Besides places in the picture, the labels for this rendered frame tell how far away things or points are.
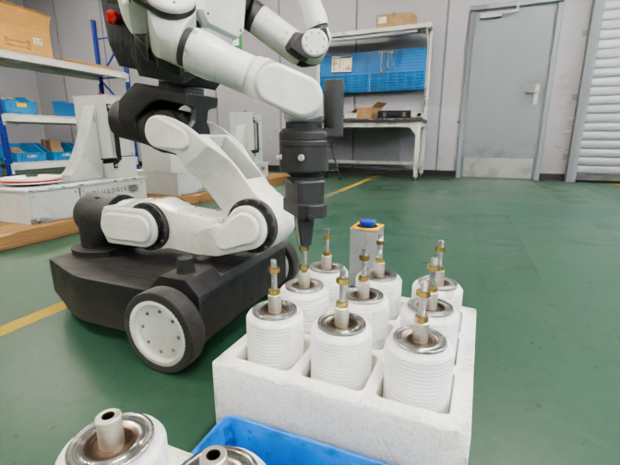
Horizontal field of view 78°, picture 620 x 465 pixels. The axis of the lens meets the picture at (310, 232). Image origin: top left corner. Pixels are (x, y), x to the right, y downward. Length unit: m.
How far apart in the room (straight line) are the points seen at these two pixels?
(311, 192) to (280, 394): 0.33
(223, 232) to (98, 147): 2.03
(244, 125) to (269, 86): 3.71
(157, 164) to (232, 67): 2.69
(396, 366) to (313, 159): 0.35
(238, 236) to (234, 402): 0.43
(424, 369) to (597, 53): 5.41
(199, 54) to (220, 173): 0.40
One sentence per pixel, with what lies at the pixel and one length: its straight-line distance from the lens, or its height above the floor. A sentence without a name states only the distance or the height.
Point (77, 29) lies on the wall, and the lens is 9.23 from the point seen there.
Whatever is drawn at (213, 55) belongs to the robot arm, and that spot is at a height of 0.66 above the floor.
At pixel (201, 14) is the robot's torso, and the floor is 0.80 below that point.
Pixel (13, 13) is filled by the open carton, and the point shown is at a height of 1.86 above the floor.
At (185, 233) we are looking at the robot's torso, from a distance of 1.13.
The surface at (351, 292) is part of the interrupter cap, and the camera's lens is 0.72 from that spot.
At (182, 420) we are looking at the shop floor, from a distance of 0.86.
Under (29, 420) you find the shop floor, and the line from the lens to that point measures 0.99.
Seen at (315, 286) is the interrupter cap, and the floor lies 0.25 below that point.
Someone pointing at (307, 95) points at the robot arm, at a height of 0.60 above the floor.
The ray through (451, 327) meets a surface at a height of 0.23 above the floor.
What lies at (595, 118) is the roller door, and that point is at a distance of 5.74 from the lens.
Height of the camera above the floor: 0.53
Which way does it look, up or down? 14 degrees down
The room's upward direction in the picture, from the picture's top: straight up
